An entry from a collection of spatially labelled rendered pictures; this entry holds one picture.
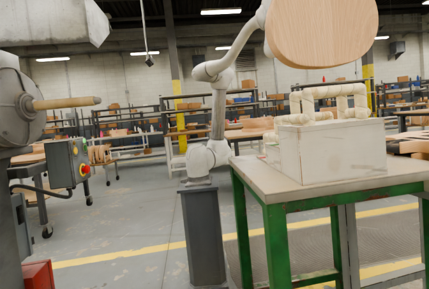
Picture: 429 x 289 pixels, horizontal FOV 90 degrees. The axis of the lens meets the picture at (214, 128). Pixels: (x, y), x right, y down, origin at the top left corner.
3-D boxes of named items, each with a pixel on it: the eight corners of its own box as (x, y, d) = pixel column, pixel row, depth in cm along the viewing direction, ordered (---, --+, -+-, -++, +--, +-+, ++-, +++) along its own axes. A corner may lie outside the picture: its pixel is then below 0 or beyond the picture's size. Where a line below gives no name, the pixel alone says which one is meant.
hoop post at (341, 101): (341, 119, 72) (339, 91, 71) (335, 119, 75) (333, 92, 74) (350, 118, 72) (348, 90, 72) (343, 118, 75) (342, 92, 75)
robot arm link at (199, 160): (182, 175, 153) (179, 145, 152) (202, 170, 165) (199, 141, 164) (196, 179, 141) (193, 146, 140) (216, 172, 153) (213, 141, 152)
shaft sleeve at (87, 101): (38, 100, 71) (41, 110, 72) (32, 101, 68) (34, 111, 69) (95, 95, 73) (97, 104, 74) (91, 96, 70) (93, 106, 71)
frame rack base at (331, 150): (303, 186, 61) (298, 127, 60) (280, 173, 76) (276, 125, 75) (389, 174, 64) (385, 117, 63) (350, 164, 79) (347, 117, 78)
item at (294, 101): (293, 124, 70) (292, 96, 70) (289, 124, 73) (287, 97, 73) (303, 124, 70) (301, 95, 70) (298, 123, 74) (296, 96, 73)
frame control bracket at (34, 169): (16, 179, 78) (15, 168, 78) (50, 168, 97) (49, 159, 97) (29, 177, 79) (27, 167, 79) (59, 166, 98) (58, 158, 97)
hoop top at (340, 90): (305, 98, 61) (304, 87, 61) (299, 99, 65) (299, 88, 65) (369, 92, 63) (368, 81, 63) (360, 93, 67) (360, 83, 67)
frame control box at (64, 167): (3, 214, 83) (-7, 148, 81) (41, 194, 104) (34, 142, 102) (71, 205, 85) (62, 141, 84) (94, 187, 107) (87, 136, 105)
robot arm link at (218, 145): (200, 165, 166) (220, 159, 181) (214, 171, 155) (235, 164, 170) (202, 62, 151) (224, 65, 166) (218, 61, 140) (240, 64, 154)
